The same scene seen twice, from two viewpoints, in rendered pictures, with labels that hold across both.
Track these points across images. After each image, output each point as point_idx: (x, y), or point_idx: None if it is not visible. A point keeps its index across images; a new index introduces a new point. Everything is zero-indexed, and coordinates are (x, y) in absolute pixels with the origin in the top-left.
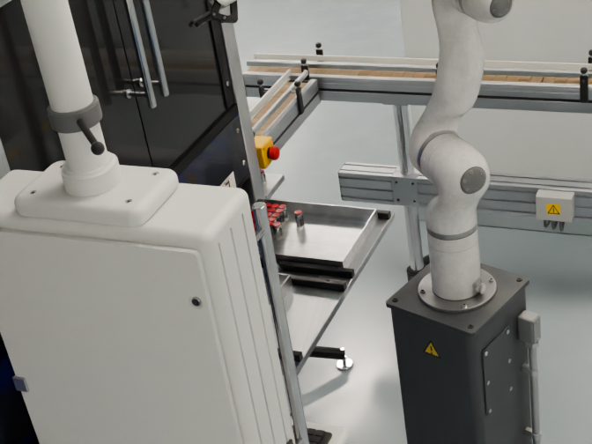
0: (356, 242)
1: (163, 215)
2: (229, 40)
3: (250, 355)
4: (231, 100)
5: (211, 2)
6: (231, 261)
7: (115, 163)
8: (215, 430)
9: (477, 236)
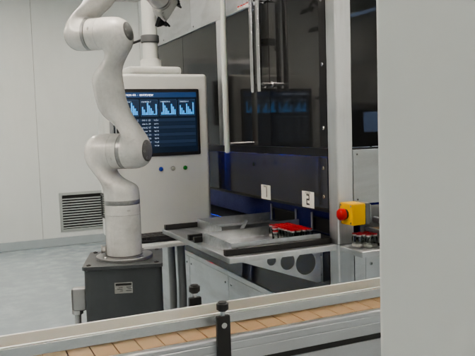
0: (212, 238)
1: None
2: (329, 97)
3: None
4: (324, 143)
5: (168, 18)
6: None
7: (141, 60)
8: None
9: (104, 210)
